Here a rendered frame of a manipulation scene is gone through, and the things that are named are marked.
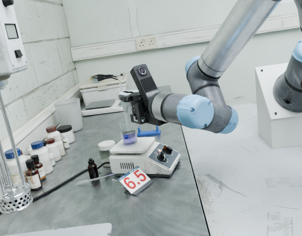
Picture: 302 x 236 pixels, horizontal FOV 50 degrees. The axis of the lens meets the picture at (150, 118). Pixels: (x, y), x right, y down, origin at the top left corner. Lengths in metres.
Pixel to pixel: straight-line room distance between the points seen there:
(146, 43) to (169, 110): 1.62
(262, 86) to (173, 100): 0.48
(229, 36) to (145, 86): 0.25
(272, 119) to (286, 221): 0.41
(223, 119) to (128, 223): 0.34
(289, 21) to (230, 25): 1.79
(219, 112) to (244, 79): 1.74
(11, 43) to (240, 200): 0.62
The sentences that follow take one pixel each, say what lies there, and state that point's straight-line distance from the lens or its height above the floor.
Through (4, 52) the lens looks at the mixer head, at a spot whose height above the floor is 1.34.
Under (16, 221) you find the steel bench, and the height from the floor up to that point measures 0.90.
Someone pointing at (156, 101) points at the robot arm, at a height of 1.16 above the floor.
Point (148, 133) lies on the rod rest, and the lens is 1.37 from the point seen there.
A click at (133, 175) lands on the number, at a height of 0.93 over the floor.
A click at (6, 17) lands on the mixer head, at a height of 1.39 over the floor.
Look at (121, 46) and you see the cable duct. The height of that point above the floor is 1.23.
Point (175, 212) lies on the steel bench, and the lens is 0.83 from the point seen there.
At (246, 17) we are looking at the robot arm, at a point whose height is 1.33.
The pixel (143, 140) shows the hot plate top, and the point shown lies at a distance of 1.07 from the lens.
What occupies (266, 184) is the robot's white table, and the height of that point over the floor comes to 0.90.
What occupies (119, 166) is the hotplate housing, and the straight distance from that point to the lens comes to 1.03.
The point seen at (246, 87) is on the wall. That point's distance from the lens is 2.54.
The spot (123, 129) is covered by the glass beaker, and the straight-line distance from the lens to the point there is 1.02.
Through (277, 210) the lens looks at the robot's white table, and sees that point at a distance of 0.82.
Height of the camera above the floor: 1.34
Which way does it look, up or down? 16 degrees down
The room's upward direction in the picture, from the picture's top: 9 degrees counter-clockwise
